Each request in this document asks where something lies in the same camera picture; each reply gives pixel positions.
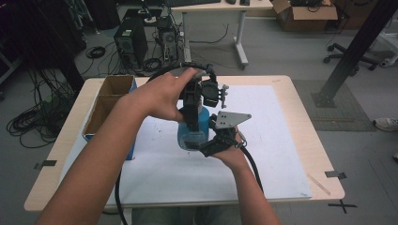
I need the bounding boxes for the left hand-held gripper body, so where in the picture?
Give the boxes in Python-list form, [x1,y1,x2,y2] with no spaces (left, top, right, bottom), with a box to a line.
[179,70,230,109]

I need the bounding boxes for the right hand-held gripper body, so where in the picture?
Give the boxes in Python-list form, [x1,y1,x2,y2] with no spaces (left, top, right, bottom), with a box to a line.
[207,110,253,150]

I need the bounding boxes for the blue spray bottle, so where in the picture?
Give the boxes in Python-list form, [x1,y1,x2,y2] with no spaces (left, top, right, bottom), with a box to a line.
[176,104,211,153]

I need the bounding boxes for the person's right hand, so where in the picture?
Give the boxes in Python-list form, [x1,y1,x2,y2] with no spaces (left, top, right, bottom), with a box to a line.
[211,129,252,173]

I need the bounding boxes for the person's left hand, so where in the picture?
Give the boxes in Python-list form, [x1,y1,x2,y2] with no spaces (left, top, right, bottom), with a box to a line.
[123,67,200,123]

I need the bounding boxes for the white board sheet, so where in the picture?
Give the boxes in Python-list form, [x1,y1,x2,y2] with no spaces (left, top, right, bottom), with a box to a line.
[60,84,314,208]

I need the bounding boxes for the open computer tower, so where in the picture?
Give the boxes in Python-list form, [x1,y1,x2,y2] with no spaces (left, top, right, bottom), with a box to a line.
[156,17,179,62]

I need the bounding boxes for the blue cardboard box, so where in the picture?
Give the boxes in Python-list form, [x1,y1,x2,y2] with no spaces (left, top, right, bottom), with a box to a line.
[82,74,139,162]

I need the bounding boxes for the white-legged desk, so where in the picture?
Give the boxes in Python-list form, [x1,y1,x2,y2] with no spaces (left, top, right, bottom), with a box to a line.
[170,0,274,70]

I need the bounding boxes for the black keyboard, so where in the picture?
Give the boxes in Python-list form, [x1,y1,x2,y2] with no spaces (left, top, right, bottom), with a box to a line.
[163,0,222,8]

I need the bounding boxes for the black computer tower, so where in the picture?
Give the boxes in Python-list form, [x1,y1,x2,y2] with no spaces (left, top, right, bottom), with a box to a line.
[113,15,149,70]

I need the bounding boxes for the grey floor mat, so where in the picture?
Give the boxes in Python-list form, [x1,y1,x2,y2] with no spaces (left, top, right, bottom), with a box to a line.
[292,79,377,132]

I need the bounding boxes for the black tape strip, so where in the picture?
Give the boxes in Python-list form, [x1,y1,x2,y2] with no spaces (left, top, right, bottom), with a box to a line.
[33,159,58,171]
[324,170,348,180]

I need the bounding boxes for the open brown cardboard box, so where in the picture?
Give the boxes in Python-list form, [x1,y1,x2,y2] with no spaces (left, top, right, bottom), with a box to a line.
[270,0,339,33]

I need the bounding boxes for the black office chair base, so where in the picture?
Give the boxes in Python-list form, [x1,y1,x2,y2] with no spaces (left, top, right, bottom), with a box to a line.
[322,42,380,71]

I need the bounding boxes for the black tape cross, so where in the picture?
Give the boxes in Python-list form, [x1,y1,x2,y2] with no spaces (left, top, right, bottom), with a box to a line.
[327,199,358,216]

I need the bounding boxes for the light wooden table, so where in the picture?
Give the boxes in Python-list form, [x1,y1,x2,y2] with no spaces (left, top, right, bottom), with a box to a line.
[23,74,346,225]

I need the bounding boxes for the dark curtain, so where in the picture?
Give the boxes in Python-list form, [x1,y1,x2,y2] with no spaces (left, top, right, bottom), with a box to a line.
[0,0,87,95]

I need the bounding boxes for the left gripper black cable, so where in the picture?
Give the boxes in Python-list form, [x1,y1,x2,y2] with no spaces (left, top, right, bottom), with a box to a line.
[114,62,215,225]

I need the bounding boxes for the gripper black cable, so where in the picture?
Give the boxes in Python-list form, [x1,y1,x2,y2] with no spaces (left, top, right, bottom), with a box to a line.
[114,62,215,225]
[238,140,266,195]

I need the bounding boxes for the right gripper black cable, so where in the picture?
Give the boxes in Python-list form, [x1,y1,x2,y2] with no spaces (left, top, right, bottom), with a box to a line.
[238,140,266,195]

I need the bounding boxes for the loose black floor cable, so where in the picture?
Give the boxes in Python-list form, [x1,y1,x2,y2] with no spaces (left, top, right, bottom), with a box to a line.
[189,22,230,45]

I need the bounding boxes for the coiled black cable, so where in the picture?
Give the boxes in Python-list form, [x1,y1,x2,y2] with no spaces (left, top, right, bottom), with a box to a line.
[142,57,163,72]
[85,45,107,60]

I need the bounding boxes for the black metal post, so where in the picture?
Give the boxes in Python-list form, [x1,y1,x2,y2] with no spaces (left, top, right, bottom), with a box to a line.
[311,0,398,109]

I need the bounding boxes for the tangle of black cables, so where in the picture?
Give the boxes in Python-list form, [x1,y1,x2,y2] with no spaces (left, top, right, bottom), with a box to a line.
[6,67,78,150]

